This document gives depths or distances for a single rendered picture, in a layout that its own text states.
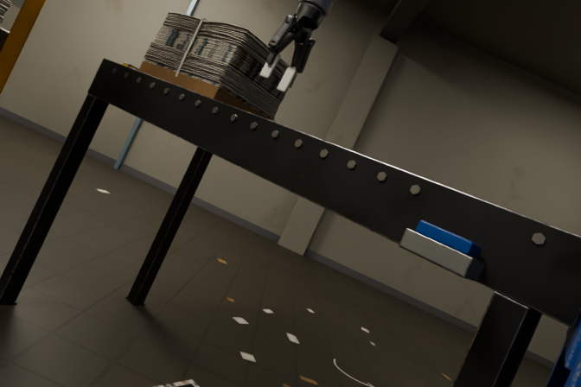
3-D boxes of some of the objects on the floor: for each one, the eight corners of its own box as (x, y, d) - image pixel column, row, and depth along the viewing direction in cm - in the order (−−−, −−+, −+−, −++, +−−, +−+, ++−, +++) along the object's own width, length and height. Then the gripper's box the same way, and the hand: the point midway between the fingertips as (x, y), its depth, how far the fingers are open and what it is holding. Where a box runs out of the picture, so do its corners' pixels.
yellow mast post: (-48, 153, 261) (86, -128, 264) (-48, 150, 268) (83, -124, 272) (-30, 158, 266) (101, -117, 270) (-30, 155, 274) (98, -112, 277)
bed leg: (-10, 295, 134) (86, 91, 135) (9, 295, 139) (102, 99, 140) (-4, 304, 131) (95, 97, 132) (16, 304, 136) (111, 104, 137)
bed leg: (124, 297, 175) (197, 142, 176) (136, 297, 180) (207, 146, 181) (132, 305, 172) (207, 146, 173) (144, 305, 177) (216, 150, 178)
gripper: (316, 27, 131) (281, 95, 131) (283, -17, 113) (240, 63, 113) (337, 33, 127) (300, 103, 127) (305, -11, 109) (262, 71, 109)
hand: (277, 76), depth 120 cm, fingers open, 9 cm apart
